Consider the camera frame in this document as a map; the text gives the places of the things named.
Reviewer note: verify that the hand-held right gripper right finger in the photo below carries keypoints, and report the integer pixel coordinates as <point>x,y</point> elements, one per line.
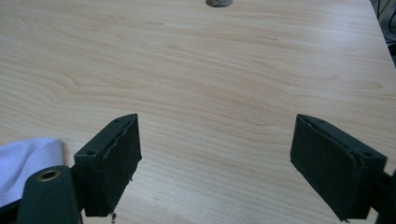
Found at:
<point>330,168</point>

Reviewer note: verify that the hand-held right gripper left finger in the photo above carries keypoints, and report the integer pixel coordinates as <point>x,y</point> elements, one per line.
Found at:
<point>107,168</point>

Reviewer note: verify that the white cloth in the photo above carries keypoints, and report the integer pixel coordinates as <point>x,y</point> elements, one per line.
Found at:
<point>25,165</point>

